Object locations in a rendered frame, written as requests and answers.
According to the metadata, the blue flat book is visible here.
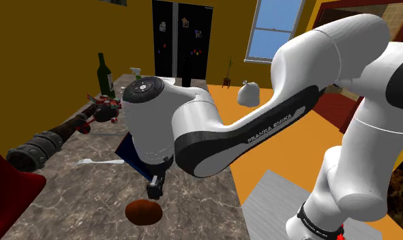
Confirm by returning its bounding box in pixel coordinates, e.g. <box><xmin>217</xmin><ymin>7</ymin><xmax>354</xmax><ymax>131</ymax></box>
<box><xmin>114</xmin><ymin>132</ymin><xmax>154</xmax><ymax>182</ymax></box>

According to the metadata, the brown round bread loaf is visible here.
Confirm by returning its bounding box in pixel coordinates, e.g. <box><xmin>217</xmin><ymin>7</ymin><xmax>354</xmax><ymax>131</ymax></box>
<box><xmin>124</xmin><ymin>198</ymin><xmax>164</xmax><ymax>227</ymax></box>

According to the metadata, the white fork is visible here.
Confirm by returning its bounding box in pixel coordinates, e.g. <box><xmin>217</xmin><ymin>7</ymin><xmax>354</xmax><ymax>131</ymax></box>
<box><xmin>70</xmin><ymin>157</ymin><xmax>126</xmax><ymax>167</ymax></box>

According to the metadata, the red and dark toy figure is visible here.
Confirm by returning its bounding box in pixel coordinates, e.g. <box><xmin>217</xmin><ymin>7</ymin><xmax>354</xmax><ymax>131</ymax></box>
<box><xmin>75</xmin><ymin>93</ymin><xmax>123</xmax><ymax>135</ymax></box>

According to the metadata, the white spray bottle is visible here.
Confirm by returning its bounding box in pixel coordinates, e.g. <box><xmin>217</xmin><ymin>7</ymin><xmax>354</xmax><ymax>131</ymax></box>
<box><xmin>129</xmin><ymin>67</ymin><xmax>143</xmax><ymax>81</ymax></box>

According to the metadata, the green wine bottle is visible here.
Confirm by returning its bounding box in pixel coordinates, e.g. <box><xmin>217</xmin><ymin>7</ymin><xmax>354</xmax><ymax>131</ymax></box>
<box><xmin>96</xmin><ymin>52</ymin><xmax>117</xmax><ymax>100</ymax></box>

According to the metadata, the grey robot stand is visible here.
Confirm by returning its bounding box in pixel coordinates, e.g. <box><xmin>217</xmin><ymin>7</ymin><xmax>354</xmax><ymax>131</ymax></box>
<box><xmin>241</xmin><ymin>168</ymin><xmax>385</xmax><ymax>240</ymax></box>

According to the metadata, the potted plant on stool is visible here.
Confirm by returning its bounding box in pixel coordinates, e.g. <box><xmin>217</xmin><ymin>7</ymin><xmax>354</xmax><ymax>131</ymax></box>
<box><xmin>222</xmin><ymin>56</ymin><xmax>235</xmax><ymax>89</ymax></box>

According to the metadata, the white garbage bag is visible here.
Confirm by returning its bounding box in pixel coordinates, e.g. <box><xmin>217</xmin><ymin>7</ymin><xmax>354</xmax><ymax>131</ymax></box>
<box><xmin>237</xmin><ymin>80</ymin><xmax>261</xmax><ymax>108</ymax></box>

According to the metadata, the dark brown studded club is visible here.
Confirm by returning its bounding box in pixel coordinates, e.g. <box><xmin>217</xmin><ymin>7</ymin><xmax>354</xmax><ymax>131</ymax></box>
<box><xmin>5</xmin><ymin>102</ymin><xmax>100</xmax><ymax>173</ymax></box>

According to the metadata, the red stand mixer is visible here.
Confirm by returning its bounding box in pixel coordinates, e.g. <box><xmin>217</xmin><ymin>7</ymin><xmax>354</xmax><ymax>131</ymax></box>
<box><xmin>0</xmin><ymin>101</ymin><xmax>48</xmax><ymax>240</ymax></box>

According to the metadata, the black refrigerator with magnets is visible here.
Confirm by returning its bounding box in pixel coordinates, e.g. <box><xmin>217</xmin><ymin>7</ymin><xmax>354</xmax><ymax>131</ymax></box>
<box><xmin>151</xmin><ymin>0</ymin><xmax>214</xmax><ymax>81</ymax></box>

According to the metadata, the white framed window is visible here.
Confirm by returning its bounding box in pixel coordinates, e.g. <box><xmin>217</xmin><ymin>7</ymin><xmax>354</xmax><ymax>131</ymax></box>
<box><xmin>243</xmin><ymin>0</ymin><xmax>305</xmax><ymax>64</ymax></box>

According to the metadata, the red door frame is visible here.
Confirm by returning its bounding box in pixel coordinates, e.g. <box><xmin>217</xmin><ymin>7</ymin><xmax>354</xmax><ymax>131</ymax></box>
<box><xmin>312</xmin><ymin>0</ymin><xmax>403</xmax><ymax>134</ymax></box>

